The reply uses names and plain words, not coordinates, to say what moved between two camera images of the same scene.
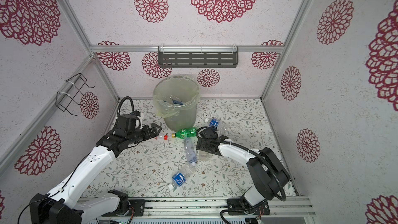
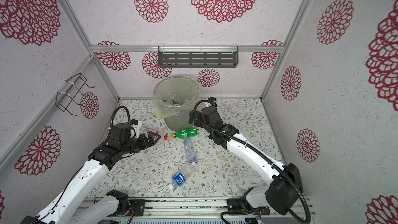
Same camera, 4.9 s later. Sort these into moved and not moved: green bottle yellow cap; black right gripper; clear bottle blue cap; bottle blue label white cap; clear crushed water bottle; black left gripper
Moved: black right gripper; black left gripper
Not moved: green bottle yellow cap; bottle blue label white cap; clear crushed water bottle; clear bottle blue cap
